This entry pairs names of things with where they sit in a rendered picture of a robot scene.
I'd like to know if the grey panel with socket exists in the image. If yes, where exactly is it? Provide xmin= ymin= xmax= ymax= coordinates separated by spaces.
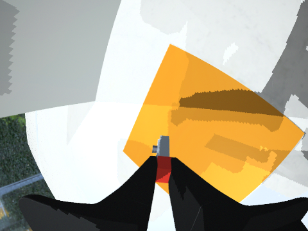
xmin=0 ymin=0 xmax=121 ymax=118

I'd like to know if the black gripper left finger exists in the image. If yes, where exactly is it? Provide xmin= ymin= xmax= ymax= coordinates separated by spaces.
xmin=18 ymin=156 xmax=157 ymax=231

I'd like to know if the orange square marker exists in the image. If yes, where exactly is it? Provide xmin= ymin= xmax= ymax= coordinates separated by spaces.
xmin=124 ymin=44 xmax=304 ymax=203

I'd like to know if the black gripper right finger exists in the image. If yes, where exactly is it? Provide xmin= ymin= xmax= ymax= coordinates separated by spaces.
xmin=168 ymin=157 xmax=308 ymax=231

